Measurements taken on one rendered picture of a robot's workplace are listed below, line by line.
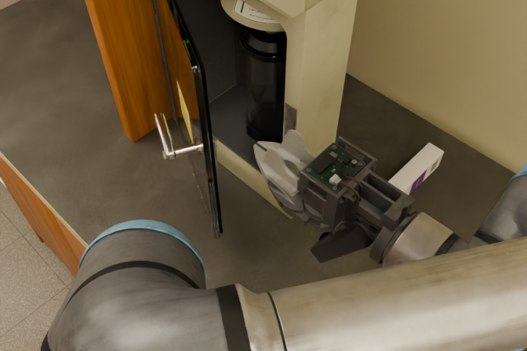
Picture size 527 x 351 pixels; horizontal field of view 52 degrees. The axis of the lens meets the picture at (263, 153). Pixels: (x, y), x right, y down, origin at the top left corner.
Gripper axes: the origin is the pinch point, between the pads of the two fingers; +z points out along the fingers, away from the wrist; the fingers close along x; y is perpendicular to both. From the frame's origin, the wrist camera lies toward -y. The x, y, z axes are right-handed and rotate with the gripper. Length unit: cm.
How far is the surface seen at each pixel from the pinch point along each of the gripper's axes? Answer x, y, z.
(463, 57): -55, -17, -3
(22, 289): 29, -128, 93
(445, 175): -41, -34, -12
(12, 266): 27, -127, 103
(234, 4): -14.4, 5.9, 19.1
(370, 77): -55, -34, 17
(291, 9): -9.3, 15.0, 4.1
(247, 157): -13.0, -26.2, 16.4
